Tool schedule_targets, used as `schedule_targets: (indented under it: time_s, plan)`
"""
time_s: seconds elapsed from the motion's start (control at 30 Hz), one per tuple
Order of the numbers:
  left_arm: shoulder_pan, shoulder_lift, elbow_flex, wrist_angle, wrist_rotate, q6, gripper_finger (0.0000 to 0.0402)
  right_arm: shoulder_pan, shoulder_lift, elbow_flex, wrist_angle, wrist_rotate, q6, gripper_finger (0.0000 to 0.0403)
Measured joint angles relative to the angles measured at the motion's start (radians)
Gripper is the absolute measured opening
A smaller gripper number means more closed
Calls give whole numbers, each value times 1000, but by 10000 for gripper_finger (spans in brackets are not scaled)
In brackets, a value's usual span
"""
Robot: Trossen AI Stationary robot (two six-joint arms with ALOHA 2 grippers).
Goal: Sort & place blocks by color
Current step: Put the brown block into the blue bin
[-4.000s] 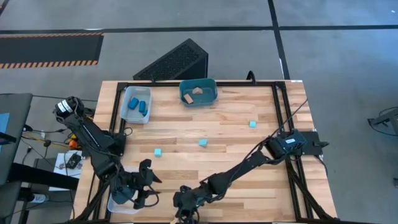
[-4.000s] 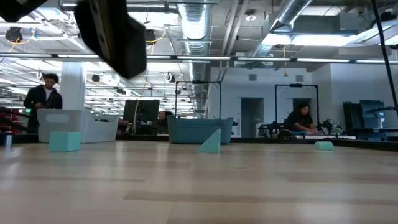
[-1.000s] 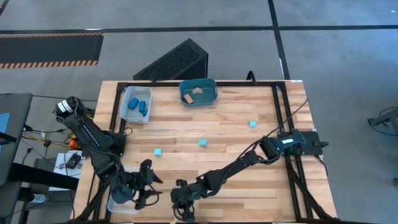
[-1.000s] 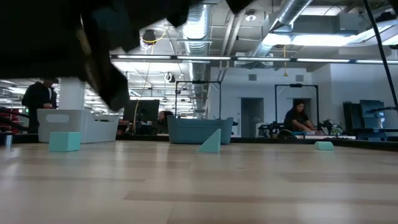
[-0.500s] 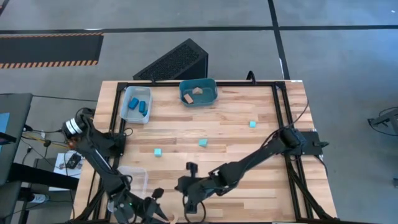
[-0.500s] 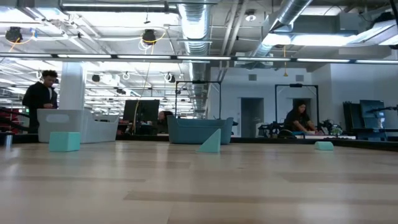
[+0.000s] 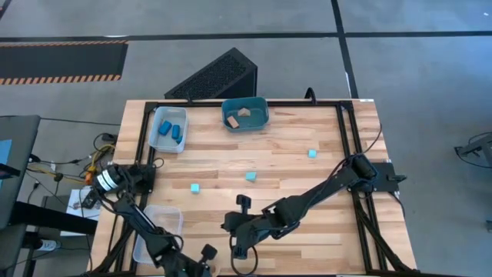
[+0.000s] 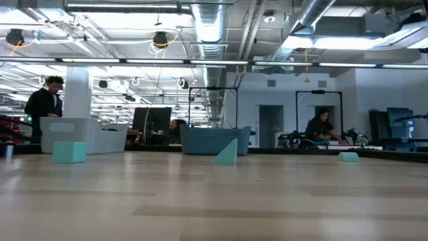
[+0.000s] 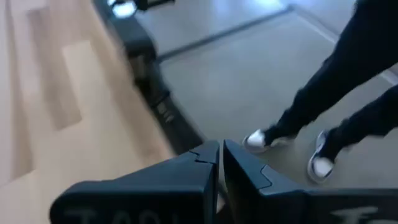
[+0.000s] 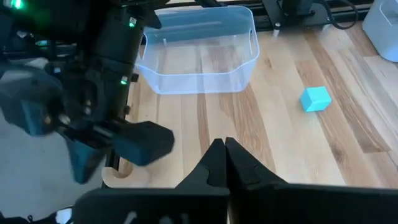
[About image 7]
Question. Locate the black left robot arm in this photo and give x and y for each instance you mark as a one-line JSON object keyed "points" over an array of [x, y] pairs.
{"points": [[134, 213]]}

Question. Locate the grey floor stand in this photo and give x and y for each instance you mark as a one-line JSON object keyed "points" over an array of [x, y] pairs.
{"points": [[478, 148]]}

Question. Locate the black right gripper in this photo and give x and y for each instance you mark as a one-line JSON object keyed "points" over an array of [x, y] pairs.
{"points": [[253, 227]]}

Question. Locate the black perforated computer case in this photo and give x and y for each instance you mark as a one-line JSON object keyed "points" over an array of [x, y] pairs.
{"points": [[219, 77]]}

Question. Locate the dark grey desk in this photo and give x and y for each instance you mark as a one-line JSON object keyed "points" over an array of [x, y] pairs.
{"points": [[21, 161]]}

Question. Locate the light cyan cube block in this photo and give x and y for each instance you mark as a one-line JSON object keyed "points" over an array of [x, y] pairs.
{"points": [[195, 188]]}

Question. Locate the black desk leg bar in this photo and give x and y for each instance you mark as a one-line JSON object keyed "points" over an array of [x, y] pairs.
{"points": [[54, 217]]}

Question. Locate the small black device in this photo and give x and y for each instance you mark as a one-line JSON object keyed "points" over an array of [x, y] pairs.
{"points": [[89, 200]]}

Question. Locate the white paper sheet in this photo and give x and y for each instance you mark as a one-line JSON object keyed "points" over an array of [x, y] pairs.
{"points": [[73, 205]]}

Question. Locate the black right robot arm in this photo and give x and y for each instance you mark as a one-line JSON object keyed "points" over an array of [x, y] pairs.
{"points": [[319, 192]]}

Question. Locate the grey translucent plastic bin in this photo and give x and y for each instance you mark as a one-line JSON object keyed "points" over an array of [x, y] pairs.
{"points": [[163, 144]]}

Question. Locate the black hazard-striped floor mat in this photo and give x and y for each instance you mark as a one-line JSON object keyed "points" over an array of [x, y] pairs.
{"points": [[57, 61]]}

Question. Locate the teal plastic bin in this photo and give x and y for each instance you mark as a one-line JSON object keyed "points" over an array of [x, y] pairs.
{"points": [[255, 119]]}

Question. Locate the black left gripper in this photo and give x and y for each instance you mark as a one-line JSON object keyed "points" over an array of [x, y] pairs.
{"points": [[180, 265]]}

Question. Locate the wooden rectangular block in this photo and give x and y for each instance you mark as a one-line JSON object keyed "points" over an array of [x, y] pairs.
{"points": [[233, 122]]}

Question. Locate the clear plastic bin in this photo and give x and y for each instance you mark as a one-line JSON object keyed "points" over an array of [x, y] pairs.
{"points": [[169, 219]]}

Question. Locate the light cyan small block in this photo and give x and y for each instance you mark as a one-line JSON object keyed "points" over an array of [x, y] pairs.
{"points": [[312, 154]]}

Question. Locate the blue item on desk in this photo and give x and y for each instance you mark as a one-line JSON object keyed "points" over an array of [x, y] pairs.
{"points": [[4, 152]]}

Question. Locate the black metal table frame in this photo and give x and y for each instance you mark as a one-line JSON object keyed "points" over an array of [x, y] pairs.
{"points": [[200, 104]]}

